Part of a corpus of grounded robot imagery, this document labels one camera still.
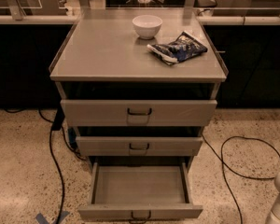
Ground grey bottom drawer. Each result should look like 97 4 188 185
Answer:
78 162 203 223

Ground grey drawer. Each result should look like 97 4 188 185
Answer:
61 100 217 127
78 162 203 223
77 136 203 157

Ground grey top drawer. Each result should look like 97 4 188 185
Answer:
61 100 217 127

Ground grey drawer cabinet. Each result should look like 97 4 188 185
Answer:
49 7 230 173

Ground grey middle drawer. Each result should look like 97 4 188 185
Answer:
77 136 203 157

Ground blue white snack bag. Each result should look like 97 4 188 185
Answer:
147 31 208 65

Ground white bowl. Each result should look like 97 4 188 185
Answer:
133 15 162 39

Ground dark counter cabinets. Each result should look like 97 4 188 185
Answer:
0 24 280 108

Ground blue tape cross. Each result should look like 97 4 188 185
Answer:
35 211 69 224

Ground black cable left floor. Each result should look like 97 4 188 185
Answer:
4 106 86 224

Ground black cable floor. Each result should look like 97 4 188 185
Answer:
4 106 86 224
202 135 280 224

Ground black cable right floor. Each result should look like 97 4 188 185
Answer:
202 135 280 224

